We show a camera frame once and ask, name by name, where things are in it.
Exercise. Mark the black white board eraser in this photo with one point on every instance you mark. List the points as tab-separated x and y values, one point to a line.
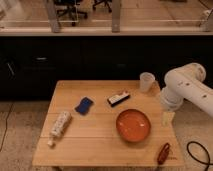
118	98

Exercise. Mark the translucent plastic cup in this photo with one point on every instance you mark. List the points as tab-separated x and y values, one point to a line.
146	81

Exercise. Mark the orange ceramic bowl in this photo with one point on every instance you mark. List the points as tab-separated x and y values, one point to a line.
133	125

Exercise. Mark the dark cabinet counter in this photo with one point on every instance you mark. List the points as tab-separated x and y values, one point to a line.
30	66

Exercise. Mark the blue sponge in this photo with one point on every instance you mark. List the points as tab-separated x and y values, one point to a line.
84	106

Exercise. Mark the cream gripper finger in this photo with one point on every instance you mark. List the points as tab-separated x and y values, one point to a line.
167	118

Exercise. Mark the wooden table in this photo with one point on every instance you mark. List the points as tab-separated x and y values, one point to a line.
92	140

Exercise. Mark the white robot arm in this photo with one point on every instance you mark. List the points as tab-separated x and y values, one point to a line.
185	83

